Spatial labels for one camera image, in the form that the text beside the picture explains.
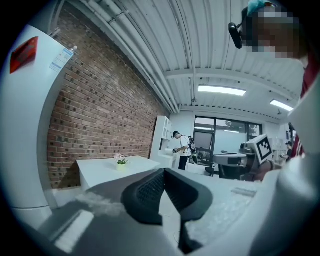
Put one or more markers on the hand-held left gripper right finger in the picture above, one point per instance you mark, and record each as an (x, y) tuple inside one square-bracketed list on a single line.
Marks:
[(190, 197)]

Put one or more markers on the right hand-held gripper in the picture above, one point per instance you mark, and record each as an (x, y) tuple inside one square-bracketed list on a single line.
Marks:
[(260, 148)]

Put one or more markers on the white desk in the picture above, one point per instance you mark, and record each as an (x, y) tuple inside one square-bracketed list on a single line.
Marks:
[(225, 182)]

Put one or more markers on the white refrigerator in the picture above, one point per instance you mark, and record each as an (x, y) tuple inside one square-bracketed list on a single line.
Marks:
[(27, 125)]

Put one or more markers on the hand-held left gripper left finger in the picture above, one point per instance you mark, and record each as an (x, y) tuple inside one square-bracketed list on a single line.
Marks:
[(140, 200)]

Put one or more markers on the dark framed window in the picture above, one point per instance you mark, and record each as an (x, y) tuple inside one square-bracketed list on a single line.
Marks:
[(227, 137)]

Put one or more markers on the white side table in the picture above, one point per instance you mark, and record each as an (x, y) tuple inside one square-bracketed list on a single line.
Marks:
[(100, 170)]

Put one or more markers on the black office chair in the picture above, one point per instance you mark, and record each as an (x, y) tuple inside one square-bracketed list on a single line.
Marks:
[(210, 170)]

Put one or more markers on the long ceiling light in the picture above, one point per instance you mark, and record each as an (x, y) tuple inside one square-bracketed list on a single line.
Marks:
[(221, 90), (281, 105)]

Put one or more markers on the person's white and red top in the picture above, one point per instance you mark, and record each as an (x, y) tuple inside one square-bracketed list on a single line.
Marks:
[(307, 105)]

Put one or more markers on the pink flowers in yellow pot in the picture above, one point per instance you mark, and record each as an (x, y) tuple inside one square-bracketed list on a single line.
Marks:
[(121, 162)]

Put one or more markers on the black head camera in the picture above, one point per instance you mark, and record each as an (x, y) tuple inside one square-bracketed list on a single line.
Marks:
[(236, 35)]

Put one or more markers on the person's right forearm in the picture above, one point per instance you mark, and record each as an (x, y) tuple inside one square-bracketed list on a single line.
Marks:
[(265, 171)]

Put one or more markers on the white tall cabinet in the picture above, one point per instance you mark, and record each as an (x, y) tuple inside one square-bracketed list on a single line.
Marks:
[(160, 140)]

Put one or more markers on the grey round table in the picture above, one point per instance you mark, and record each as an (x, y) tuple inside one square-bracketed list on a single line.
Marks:
[(228, 158)]

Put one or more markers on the grey flat item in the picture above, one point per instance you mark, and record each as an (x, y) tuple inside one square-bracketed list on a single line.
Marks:
[(243, 192)]

